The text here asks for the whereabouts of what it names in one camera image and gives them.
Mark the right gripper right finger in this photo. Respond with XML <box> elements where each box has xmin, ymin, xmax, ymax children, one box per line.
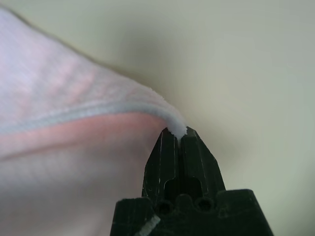
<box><xmin>181</xmin><ymin>126</ymin><xmax>226</xmax><ymax>197</ymax></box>

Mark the white ribbed strip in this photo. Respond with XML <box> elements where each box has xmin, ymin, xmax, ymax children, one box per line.
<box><xmin>140</xmin><ymin>213</ymin><xmax>161</xmax><ymax>236</ymax></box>

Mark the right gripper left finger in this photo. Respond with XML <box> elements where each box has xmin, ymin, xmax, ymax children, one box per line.
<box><xmin>142</xmin><ymin>128</ymin><xmax>180</xmax><ymax>205</ymax></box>

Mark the pink sock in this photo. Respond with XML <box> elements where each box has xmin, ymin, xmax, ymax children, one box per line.
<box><xmin>0</xmin><ymin>6</ymin><xmax>188</xmax><ymax>236</ymax></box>

